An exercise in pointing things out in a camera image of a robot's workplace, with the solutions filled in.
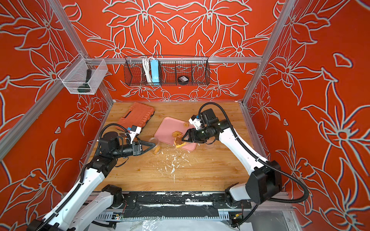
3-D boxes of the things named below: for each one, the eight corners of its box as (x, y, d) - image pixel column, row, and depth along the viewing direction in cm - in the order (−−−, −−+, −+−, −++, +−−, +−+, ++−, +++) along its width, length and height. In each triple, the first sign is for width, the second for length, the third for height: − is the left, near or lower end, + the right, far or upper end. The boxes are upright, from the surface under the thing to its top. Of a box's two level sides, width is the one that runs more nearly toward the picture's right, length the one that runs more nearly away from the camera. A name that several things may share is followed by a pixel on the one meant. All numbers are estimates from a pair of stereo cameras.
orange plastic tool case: (119, 125, 106) (116, 120, 102) (136, 106, 119) (135, 101, 115) (139, 133, 101) (137, 129, 97) (155, 112, 114) (154, 108, 110)
